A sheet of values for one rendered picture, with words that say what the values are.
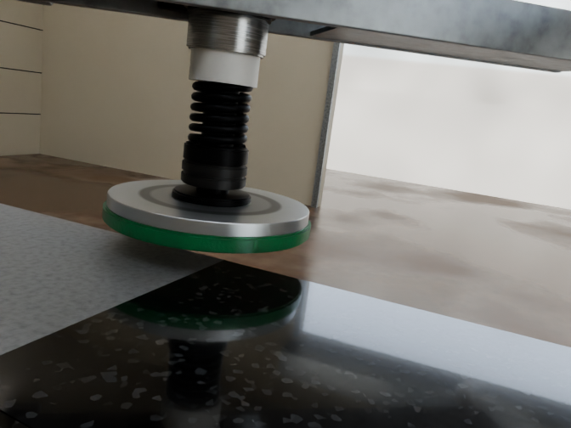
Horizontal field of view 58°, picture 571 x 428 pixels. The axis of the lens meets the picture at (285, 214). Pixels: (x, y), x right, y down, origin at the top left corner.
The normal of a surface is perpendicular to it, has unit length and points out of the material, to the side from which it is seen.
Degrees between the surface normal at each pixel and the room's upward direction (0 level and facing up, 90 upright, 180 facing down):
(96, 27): 90
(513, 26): 90
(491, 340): 0
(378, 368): 0
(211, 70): 90
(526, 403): 0
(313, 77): 90
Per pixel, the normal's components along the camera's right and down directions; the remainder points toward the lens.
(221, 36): -0.04, 0.21
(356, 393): 0.13, -0.97
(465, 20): 0.26, 0.23
